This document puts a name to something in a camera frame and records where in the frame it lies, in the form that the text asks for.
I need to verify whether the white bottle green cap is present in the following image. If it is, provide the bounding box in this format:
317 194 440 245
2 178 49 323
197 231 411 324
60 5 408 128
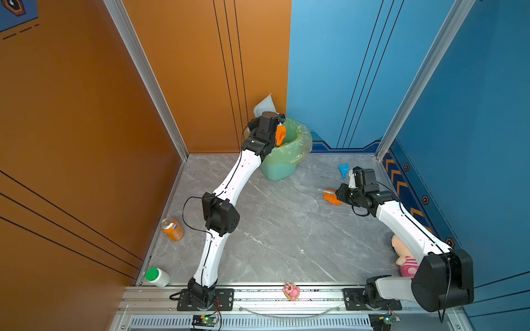
145 268 171 288

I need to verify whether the blue paper scrap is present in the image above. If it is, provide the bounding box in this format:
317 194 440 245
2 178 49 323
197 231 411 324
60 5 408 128
338 164 350 179

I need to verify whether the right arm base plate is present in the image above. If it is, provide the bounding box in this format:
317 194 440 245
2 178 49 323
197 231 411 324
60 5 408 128
342 288 402 311

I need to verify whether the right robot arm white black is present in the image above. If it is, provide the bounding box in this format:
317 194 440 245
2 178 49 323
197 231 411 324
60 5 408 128
335 167 474 313

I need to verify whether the green trash bin with bag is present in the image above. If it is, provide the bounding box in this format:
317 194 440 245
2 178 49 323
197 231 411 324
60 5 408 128
259 118 313 181

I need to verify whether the right green circuit board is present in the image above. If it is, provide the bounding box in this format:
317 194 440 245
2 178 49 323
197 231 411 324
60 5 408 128
369 314 400 331

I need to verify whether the left green circuit board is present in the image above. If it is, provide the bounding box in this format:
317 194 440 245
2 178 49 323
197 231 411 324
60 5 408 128
191 314 219 330

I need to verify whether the orange paper scrap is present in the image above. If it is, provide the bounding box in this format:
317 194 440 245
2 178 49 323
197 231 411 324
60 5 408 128
275 125 287 147
323 193 343 205

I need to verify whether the plush doll pink dress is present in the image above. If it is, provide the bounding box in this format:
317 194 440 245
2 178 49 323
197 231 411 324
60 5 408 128
391 234 419 278

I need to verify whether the teal plastic dustpan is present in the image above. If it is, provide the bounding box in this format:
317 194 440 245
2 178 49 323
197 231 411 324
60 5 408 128
253 94 277 118

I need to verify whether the pink pig toy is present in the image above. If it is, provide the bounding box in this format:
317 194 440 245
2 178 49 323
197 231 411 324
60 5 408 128
283 282 301 301

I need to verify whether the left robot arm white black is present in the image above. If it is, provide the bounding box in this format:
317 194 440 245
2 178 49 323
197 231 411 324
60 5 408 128
186 112 286 310

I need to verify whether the orange soda can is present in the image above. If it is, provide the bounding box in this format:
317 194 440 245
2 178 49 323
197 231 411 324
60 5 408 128
160 218 185 241

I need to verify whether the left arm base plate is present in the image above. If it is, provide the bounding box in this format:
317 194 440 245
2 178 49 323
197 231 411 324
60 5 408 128
177 288 235 313

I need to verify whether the green circuit board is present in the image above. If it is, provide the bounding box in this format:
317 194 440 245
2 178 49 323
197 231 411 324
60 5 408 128
369 314 400 331
191 314 219 330

